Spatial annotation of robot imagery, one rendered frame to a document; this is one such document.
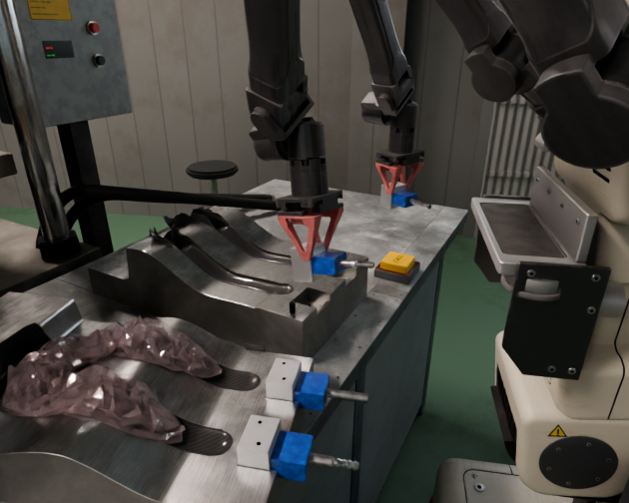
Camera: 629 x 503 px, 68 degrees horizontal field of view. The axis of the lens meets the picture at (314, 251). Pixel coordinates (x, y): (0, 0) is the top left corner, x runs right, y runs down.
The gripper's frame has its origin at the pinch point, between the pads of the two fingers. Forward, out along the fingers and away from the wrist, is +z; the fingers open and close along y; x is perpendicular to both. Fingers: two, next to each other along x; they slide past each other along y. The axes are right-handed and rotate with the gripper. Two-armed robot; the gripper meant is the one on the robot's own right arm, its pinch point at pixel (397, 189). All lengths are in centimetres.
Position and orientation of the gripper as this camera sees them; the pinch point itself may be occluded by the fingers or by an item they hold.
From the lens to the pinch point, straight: 114.8
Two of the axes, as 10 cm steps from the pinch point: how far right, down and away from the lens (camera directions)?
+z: -0.1, 9.1, 4.2
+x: 6.2, 3.4, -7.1
